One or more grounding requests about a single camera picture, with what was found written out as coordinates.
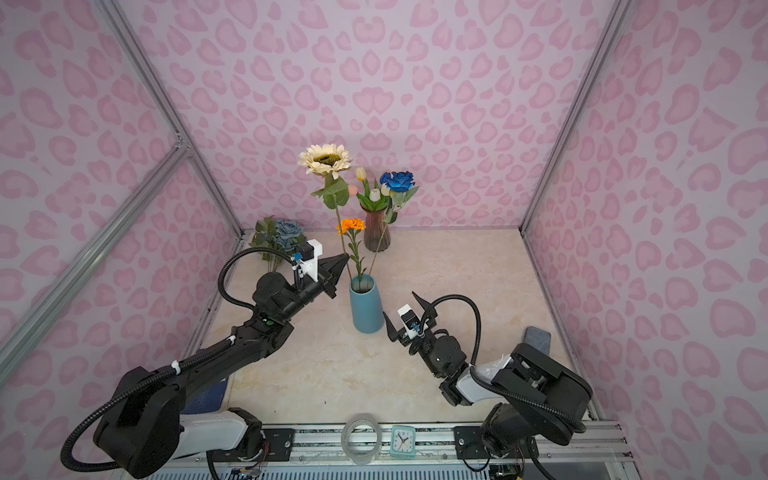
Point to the blue book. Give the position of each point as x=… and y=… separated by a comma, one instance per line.
x=211, y=401

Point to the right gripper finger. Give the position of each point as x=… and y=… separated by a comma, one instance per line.
x=396, y=331
x=429, y=313

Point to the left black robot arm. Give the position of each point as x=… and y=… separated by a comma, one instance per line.
x=140, y=429

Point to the orange flower stem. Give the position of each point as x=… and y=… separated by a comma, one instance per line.
x=352, y=229

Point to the teal cylindrical vase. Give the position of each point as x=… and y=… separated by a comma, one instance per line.
x=366, y=304

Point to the clear tape roll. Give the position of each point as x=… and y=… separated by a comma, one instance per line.
x=361, y=439

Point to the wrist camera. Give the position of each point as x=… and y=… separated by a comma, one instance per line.
x=412, y=326
x=306, y=260

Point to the grey sponge block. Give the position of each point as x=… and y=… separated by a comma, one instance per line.
x=538, y=338

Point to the yellow tulip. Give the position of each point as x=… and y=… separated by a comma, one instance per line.
x=362, y=177

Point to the cream sunflower stem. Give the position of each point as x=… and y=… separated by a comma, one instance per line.
x=328, y=162

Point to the blue rose bouquet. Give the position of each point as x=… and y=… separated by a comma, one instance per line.
x=278, y=234

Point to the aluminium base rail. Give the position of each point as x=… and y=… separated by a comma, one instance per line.
x=421, y=451

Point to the red glass vase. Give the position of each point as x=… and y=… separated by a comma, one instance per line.
x=377, y=236

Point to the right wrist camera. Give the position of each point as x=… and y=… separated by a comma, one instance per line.
x=412, y=326

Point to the dark blue rose stem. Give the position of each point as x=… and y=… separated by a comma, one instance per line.
x=403, y=189

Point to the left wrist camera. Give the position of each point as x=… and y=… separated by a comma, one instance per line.
x=306, y=260

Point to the small teal alarm clock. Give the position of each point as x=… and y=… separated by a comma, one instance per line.
x=403, y=442

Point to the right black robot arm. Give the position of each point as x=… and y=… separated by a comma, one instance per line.
x=534, y=395

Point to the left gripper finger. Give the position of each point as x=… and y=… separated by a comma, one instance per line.
x=330, y=269
x=329, y=286

